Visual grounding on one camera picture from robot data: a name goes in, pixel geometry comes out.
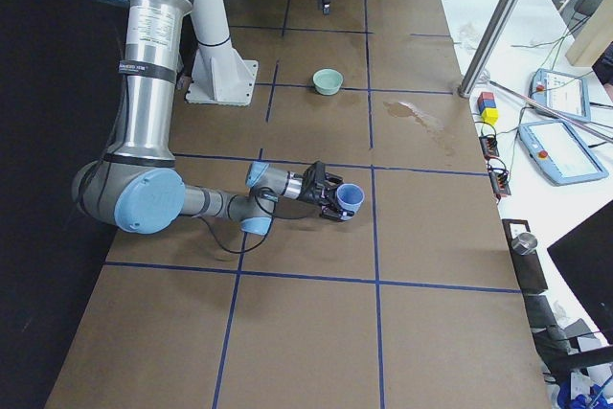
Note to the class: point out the blue plastic cup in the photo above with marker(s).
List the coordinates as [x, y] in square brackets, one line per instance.
[349, 197]

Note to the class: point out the mint green bowl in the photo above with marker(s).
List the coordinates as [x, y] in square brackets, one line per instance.
[327, 81]

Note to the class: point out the crumpled white tissue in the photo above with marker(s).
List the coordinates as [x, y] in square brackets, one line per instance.
[468, 37]

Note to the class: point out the black power strip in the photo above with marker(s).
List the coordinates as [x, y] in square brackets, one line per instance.
[498, 173]

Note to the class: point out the red blue yellow blocks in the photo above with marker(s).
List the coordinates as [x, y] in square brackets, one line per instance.
[487, 108]

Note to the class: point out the small metal cup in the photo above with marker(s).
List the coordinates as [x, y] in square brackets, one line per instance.
[524, 244]

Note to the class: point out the near teach pendant tablet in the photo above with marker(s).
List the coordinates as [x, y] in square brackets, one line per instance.
[560, 154]

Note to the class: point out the teach pendant tablet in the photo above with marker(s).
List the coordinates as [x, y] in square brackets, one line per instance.
[561, 92]
[560, 154]

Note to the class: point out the far teach pendant tablet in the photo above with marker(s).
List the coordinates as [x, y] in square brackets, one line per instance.
[561, 92]

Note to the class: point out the black monitor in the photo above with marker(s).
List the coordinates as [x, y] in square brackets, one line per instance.
[583, 257]

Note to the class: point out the wooden board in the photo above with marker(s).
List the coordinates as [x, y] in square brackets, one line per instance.
[592, 41]

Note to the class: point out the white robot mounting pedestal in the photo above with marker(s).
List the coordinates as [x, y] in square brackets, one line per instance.
[220, 75]

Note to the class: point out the aluminium frame post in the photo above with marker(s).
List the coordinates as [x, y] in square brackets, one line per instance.
[493, 31]

